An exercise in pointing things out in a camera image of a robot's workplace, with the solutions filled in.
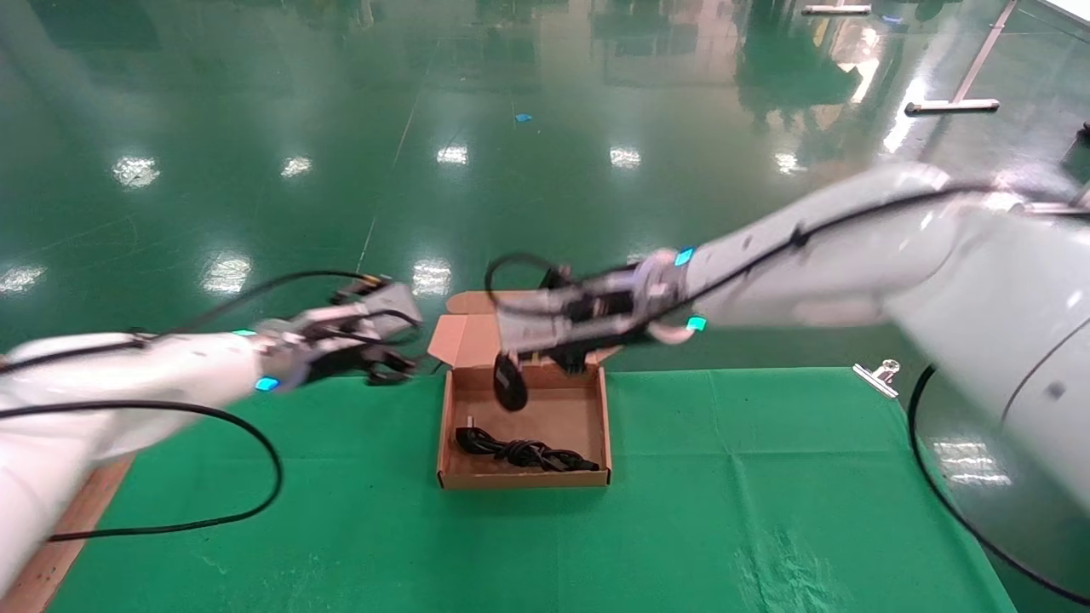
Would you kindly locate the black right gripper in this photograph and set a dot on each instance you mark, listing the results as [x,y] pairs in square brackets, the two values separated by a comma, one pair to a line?
[609,336]

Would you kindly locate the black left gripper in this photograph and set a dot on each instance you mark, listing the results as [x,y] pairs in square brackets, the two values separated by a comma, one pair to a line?
[341,358]

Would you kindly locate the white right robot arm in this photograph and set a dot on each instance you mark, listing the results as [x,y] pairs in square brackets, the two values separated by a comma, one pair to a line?
[851,264]

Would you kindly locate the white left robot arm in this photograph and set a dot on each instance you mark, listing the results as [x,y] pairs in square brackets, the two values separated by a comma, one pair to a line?
[128,375]

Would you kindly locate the open brown cardboard box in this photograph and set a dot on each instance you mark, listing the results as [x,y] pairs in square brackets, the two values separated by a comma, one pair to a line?
[562,417]

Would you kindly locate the green table cloth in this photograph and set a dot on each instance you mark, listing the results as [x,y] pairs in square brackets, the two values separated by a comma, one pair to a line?
[724,511]

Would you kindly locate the silver metal binder clip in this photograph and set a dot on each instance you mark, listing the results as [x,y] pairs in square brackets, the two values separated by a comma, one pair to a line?
[878,378]

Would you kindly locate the white stand foot with pole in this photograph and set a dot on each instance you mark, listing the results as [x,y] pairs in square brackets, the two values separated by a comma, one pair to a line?
[952,106]

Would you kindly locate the white table edge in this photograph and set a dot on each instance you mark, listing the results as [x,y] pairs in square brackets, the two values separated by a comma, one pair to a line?
[1071,8]

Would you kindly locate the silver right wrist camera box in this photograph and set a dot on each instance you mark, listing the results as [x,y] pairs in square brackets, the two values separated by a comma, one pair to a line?
[536,319]

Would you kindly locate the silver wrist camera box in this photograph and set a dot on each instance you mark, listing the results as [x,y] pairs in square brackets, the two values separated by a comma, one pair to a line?
[536,319]
[383,311]

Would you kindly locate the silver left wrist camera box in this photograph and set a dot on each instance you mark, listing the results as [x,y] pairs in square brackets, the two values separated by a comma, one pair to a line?
[383,311]

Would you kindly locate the short white frame bar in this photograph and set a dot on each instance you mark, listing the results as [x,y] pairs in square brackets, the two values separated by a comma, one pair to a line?
[837,10]

